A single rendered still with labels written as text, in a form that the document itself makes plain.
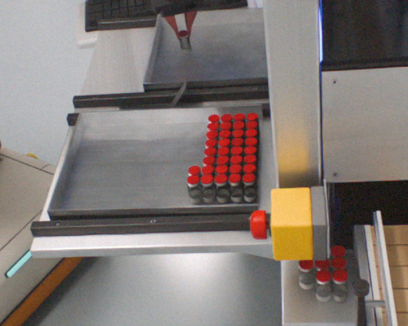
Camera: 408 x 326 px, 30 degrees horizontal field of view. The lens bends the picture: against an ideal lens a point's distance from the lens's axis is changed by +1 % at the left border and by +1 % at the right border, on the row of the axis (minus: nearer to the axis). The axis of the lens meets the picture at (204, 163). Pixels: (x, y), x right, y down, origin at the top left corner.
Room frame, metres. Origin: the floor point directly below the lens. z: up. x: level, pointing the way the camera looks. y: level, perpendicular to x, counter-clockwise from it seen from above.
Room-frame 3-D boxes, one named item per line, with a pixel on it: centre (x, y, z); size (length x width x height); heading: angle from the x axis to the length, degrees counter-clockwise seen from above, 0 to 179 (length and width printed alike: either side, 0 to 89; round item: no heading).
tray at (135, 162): (0.99, 0.07, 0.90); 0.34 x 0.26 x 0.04; 79
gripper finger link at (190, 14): (1.35, 0.00, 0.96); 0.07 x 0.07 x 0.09; 5
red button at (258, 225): (0.71, -0.07, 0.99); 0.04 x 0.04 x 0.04; 80
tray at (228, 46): (1.30, -0.10, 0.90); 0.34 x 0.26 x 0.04; 80
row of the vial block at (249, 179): (0.96, -0.08, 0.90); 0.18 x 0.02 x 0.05; 169
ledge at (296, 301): (0.68, -0.15, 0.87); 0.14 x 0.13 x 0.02; 80
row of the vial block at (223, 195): (0.97, -0.04, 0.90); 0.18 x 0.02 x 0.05; 169
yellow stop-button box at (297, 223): (0.70, -0.11, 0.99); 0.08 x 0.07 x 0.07; 80
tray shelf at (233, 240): (1.15, 0.00, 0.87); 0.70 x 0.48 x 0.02; 170
